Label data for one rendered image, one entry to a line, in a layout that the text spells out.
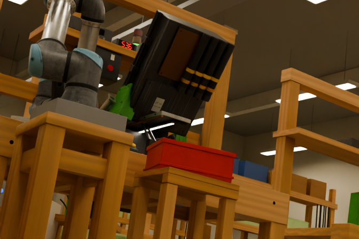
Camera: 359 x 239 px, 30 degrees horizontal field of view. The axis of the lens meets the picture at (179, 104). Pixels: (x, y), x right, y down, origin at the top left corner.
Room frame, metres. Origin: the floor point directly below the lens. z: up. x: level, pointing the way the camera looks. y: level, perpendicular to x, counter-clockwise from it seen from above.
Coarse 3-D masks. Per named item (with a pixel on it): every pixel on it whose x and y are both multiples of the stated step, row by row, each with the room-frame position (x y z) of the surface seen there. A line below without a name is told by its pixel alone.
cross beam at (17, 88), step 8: (0, 80) 3.13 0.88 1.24; (8, 80) 3.15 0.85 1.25; (16, 80) 3.17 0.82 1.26; (0, 88) 3.13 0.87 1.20; (8, 88) 3.15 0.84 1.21; (16, 88) 3.18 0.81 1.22; (24, 88) 3.20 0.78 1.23; (32, 88) 3.22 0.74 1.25; (8, 96) 3.21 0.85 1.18; (16, 96) 3.18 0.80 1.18; (24, 96) 3.20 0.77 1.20; (32, 96) 3.22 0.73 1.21; (192, 136) 3.73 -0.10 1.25
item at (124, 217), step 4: (120, 212) 10.98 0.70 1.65; (124, 212) 10.96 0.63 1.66; (120, 216) 10.98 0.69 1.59; (124, 216) 10.97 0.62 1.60; (128, 216) 11.06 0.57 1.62; (152, 216) 11.34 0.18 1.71; (120, 220) 10.89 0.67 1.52; (124, 220) 10.93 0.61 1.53; (128, 220) 10.97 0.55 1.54; (152, 220) 11.34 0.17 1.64; (120, 224) 11.01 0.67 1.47; (124, 224) 10.98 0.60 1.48; (128, 224) 10.97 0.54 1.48; (152, 224) 11.28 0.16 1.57; (180, 224) 12.17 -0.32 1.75; (184, 224) 12.15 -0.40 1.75; (124, 228) 10.99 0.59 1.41; (152, 228) 11.23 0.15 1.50; (180, 228) 12.16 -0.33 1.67; (184, 228) 12.15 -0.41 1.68; (176, 232) 11.49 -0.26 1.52; (180, 232) 11.54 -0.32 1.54; (184, 232) 11.58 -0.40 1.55; (180, 236) 12.13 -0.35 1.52; (184, 236) 11.59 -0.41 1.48
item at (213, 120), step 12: (0, 0) 3.00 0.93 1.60; (72, 48) 3.21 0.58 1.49; (228, 72) 3.73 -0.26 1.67; (228, 84) 3.73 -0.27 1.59; (216, 96) 3.69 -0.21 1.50; (216, 108) 3.70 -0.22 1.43; (204, 120) 3.75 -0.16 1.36; (216, 120) 3.70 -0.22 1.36; (204, 132) 3.74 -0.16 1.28; (216, 132) 3.71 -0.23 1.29; (204, 144) 3.73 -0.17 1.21; (216, 144) 3.72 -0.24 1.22
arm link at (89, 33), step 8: (88, 0) 2.46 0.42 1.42; (96, 0) 2.47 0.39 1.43; (88, 8) 2.48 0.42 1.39; (96, 8) 2.48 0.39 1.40; (104, 8) 2.52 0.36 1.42; (88, 16) 2.50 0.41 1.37; (96, 16) 2.50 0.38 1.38; (104, 16) 2.54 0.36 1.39; (88, 24) 2.53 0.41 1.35; (96, 24) 2.53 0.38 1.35; (80, 32) 2.57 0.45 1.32; (88, 32) 2.54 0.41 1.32; (96, 32) 2.55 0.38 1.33; (80, 40) 2.57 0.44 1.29; (88, 40) 2.56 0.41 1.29; (96, 40) 2.58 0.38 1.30; (88, 48) 2.58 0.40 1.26
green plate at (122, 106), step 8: (120, 88) 3.07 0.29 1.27; (128, 88) 2.98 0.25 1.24; (120, 96) 3.02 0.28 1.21; (128, 96) 2.99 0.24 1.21; (112, 104) 3.06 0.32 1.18; (120, 104) 2.98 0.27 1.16; (128, 104) 3.00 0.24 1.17; (112, 112) 3.02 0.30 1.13; (120, 112) 2.97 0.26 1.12; (128, 112) 3.00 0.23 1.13; (128, 120) 3.02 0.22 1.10
